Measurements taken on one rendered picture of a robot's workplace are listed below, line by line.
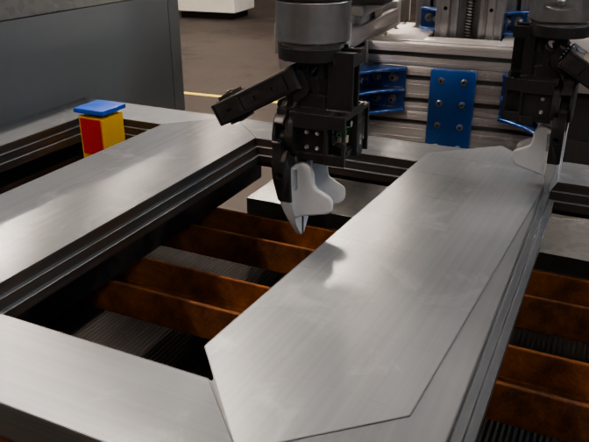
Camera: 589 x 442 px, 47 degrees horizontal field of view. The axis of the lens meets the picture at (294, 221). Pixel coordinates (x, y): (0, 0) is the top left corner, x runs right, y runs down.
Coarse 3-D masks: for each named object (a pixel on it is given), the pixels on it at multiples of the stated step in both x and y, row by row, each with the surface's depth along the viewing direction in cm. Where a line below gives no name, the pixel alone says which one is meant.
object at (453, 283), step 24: (336, 240) 75; (312, 264) 70; (336, 264) 70; (360, 264) 70; (384, 264) 70; (408, 264) 70; (432, 264) 70; (456, 264) 70; (408, 288) 65; (432, 288) 65; (456, 288) 65; (480, 288) 65
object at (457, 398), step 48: (48, 144) 113; (192, 192) 94; (576, 192) 91; (96, 240) 78; (528, 240) 78; (0, 288) 66; (48, 288) 70; (480, 336) 58; (432, 384) 52; (480, 384) 54; (0, 432) 52; (48, 432) 49; (336, 432) 47; (384, 432) 47; (432, 432) 47
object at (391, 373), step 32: (256, 320) 60; (288, 320) 60; (320, 320) 60; (256, 352) 56; (288, 352) 56; (320, 352) 56; (352, 352) 56; (384, 352) 56; (416, 352) 56; (352, 384) 52; (384, 384) 52; (416, 384) 52
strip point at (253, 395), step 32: (224, 352) 56; (224, 384) 52; (256, 384) 52; (288, 384) 52; (320, 384) 52; (224, 416) 49; (256, 416) 49; (288, 416) 49; (320, 416) 49; (352, 416) 49; (384, 416) 49
